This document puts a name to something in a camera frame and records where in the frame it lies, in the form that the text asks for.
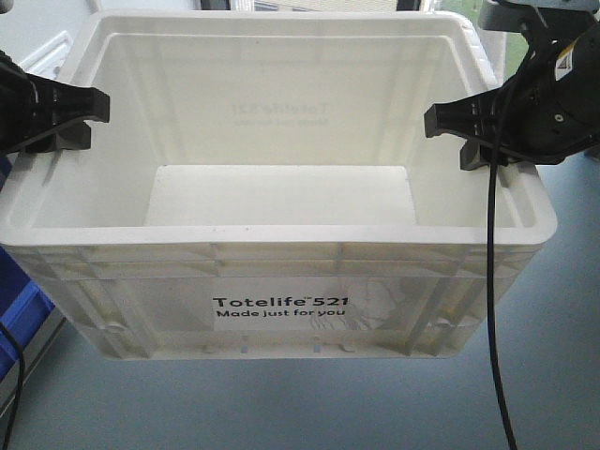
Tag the white plastic tote bin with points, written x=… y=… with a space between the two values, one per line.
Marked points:
x=264 y=188

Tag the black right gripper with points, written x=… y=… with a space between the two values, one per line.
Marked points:
x=553 y=114

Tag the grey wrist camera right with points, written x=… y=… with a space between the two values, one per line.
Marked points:
x=504 y=16

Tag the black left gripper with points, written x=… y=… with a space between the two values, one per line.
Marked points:
x=41 y=106

